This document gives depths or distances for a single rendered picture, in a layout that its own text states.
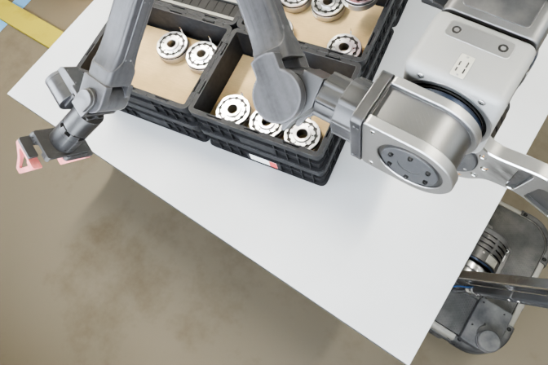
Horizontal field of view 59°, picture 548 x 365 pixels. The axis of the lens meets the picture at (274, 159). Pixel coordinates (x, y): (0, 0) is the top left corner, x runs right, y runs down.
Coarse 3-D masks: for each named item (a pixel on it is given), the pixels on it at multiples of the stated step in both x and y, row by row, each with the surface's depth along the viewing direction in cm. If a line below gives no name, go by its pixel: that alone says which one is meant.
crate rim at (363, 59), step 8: (392, 0) 138; (384, 8) 138; (240, 16) 144; (384, 16) 136; (240, 24) 143; (376, 24) 136; (376, 32) 135; (376, 40) 137; (312, 48) 136; (320, 48) 135; (368, 48) 133; (344, 56) 133; (352, 56) 133; (368, 56) 134; (360, 64) 133
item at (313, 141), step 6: (306, 120) 135; (294, 126) 135; (312, 126) 134; (318, 126) 134; (288, 132) 135; (312, 132) 133; (318, 132) 133; (288, 138) 134; (312, 138) 132; (318, 138) 132; (300, 144) 132; (306, 144) 132; (312, 144) 132
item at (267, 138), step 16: (240, 32) 142; (224, 48) 141; (304, 48) 136; (352, 64) 132; (208, 80) 137; (192, 112) 134; (240, 128) 131; (272, 144) 128; (288, 144) 125; (320, 144) 124
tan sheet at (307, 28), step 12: (288, 12) 155; (300, 12) 154; (348, 12) 151; (360, 12) 151; (372, 12) 150; (300, 24) 152; (312, 24) 152; (324, 24) 151; (336, 24) 150; (348, 24) 149; (360, 24) 149; (372, 24) 148; (300, 36) 151; (312, 36) 150; (324, 36) 149; (360, 36) 147
